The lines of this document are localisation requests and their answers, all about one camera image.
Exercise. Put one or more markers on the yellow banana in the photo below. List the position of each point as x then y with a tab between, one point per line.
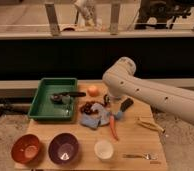
150	125

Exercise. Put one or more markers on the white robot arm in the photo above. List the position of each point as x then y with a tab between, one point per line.
120	80

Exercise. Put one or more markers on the purple bowl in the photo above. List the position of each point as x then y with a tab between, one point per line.
63	149

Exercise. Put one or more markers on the orange bowl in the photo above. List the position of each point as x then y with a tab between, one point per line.
26	148

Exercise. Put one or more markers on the orange fruit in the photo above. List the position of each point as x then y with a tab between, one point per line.
93	91

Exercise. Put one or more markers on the dark round small object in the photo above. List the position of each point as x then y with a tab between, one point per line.
106	100

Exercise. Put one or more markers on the dark grapes bunch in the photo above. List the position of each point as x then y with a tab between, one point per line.
86	108

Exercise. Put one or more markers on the blue cloth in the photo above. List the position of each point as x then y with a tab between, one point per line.
101	118

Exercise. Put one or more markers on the black remote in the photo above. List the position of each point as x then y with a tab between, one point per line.
126	104

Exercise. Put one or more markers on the blue sponge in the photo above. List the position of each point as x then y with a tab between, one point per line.
118	115

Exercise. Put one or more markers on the wooden board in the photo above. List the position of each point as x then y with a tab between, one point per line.
133	139

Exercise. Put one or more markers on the green plastic tray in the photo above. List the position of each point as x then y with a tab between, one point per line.
43	109

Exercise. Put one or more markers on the white cup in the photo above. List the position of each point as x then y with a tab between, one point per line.
103	150

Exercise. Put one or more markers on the black handled scoop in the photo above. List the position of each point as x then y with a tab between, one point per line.
65	97

